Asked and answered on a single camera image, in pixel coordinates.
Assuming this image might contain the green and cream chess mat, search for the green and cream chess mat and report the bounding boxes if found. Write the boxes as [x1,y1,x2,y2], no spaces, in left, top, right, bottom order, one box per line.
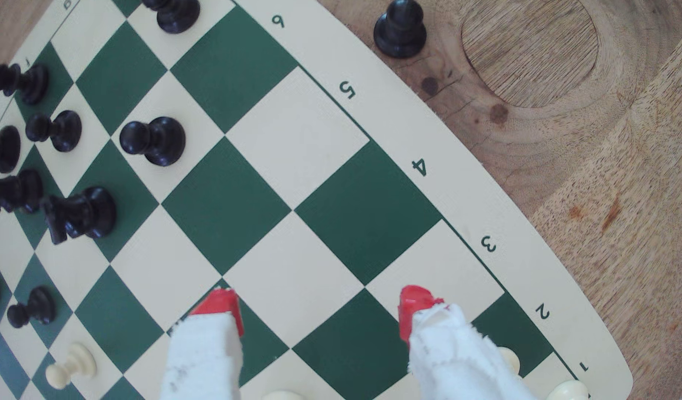
[0,0,634,400]

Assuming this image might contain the black queen chess piece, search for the black queen chess piece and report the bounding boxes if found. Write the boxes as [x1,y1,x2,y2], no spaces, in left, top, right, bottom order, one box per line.
[0,168,45,216]

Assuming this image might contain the white pawn chess piece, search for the white pawn chess piece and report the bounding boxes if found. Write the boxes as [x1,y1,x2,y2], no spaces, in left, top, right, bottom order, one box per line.
[45,341,97,391]

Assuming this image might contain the black bishop chess piece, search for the black bishop chess piece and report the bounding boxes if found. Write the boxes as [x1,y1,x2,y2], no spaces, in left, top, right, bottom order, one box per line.
[0,63,49,107]

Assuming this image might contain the black king chess piece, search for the black king chess piece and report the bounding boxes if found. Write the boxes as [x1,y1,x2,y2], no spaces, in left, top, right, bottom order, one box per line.
[0,125,22,174]

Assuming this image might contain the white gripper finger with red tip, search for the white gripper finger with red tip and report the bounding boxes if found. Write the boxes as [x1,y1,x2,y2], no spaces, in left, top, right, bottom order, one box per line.
[399,285,542,400]
[160,288,245,400]

